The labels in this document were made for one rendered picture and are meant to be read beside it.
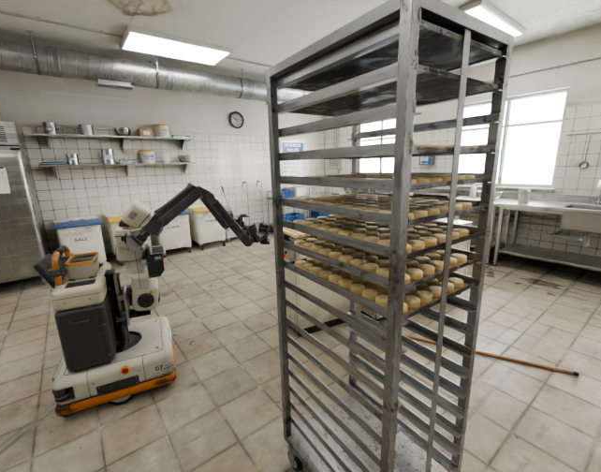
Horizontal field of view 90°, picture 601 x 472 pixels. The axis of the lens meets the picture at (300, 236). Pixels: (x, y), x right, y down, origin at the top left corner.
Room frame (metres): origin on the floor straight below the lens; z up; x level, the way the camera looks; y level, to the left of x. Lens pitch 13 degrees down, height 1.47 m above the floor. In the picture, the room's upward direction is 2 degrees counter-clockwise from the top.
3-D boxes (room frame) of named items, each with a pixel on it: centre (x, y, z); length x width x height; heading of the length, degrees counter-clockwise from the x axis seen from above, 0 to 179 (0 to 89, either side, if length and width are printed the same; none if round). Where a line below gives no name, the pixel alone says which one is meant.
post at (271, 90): (1.24, 0.09, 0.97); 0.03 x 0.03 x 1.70; 34
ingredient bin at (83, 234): (4.41, 3.32, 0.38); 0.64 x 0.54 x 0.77; 40
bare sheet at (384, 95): (1.11, -0.27, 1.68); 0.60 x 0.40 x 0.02; 34
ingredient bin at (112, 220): (4.80, 2.81, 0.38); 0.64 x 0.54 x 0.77; 38
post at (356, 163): (1.49, -0.28, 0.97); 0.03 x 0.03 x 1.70; 34
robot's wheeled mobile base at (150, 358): (1.90, 1.30, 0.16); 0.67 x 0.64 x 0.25; 116
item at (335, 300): (2.62, -0.19, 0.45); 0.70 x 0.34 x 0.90; 117
